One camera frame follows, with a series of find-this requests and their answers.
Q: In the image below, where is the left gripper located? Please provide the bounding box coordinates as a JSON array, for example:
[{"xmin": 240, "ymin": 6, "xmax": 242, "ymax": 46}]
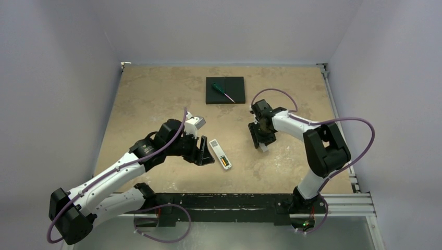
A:
[{"xmin": 166, "ymin": 130, "xmax": 214, "ymax": 165}]

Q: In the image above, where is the white battery cover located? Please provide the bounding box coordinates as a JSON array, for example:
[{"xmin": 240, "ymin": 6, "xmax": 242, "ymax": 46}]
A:
[{"xmin": 260, "ymin": 144, "xmax": 268, "ymax": 152}]

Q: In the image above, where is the white remote control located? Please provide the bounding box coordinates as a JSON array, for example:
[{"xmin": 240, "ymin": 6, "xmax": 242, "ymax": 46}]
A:
[{"xmin": 209, "ymin": 139, "xmax": 232, "ymax": 170}]

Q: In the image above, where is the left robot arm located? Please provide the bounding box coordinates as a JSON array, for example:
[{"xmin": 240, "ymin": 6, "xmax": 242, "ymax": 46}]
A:
[{"xmin": 47, "ymin": 116, "xmax": 215, "ymax": 245}]

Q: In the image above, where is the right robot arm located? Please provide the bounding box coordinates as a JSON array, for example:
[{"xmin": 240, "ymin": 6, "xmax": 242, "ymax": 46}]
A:
[{"xmin": 248, "ymin": 99, "xmax": 351, "ymax": 212}]

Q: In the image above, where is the black foam pad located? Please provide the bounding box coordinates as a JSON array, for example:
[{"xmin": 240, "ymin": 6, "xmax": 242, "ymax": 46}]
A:
[{"xmin": 205, "ymin": 77, "xmax": 246, "ymax": 105}]

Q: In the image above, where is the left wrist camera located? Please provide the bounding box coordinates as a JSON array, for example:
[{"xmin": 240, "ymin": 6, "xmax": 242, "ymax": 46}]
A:
[{"xmin": 184, "ymin": 116, "xmax": 206, "ymax": 138}]

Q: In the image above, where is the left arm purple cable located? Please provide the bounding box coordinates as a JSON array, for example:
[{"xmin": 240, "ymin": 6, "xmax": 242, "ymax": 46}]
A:
[{"xmin": 46, "ymin": 107, "xmax": 189, "ymax": 244}]

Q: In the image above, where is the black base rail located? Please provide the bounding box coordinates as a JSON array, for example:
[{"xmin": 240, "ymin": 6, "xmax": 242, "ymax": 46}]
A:
[{"xmin": 144, "ymin": 193, "xmax": 326, "ymax": 230}]

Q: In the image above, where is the green handled screwdriver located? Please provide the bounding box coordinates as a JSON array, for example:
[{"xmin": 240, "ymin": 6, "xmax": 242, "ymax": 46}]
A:
[{"xmin": 212, "ymin": 83, "xmax": 235, "ymax": 103}]

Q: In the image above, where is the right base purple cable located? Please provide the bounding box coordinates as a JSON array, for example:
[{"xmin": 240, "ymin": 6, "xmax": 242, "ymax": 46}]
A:
[{"xmin": 293, "ymin": 195, "xmax": 329, "ymax": 235}]

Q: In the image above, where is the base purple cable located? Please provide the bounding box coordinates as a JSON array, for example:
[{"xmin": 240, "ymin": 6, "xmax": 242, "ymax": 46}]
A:
[
  {"xmin": 293, "ymin": 195, "xmax": 329, "ymax": 235},
  {"xmin": 133, "ymin": 203, "xmax": 192, "ymax": 244}
]

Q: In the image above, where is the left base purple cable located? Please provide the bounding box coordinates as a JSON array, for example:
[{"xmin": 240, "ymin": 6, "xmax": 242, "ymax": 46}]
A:
[{"xmin": 133, "ymin": 203, "xmax": 192, "ymax": 244}]

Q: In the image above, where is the aluminium frame rail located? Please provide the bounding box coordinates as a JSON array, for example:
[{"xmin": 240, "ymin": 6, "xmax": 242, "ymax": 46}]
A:
[{"xmin": 317, "ymin": 63, "xmax": 360, "ymax": 192}]

